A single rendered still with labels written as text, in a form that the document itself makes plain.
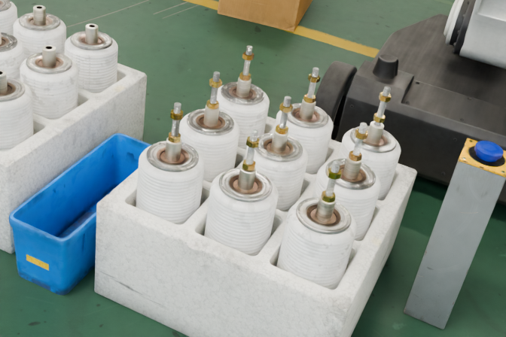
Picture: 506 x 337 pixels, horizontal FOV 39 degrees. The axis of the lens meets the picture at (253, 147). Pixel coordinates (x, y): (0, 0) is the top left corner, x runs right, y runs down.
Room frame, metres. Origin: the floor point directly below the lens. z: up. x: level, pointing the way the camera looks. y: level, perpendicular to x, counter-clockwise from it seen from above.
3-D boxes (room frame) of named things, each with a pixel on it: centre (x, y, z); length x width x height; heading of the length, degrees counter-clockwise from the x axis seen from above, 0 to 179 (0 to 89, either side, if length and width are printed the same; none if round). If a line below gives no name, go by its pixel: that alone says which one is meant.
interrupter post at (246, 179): (0.81, 0.00, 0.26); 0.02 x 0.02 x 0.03
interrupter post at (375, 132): (1.00, -0.19, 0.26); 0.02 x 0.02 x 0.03
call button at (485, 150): (0.90, -0.34, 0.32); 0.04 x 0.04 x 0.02
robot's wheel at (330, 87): (1.36, -0.15, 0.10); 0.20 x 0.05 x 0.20; 162
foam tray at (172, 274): (0.92, -0.04, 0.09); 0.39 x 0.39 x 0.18; 70
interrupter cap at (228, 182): (0.81, 0.00, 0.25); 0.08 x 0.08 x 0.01
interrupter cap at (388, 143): (1.00, -0.19, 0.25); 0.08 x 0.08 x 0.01
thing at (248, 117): (1.08, 0.03, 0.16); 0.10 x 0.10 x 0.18
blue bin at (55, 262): (0.94, 0.25, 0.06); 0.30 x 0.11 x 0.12; 161
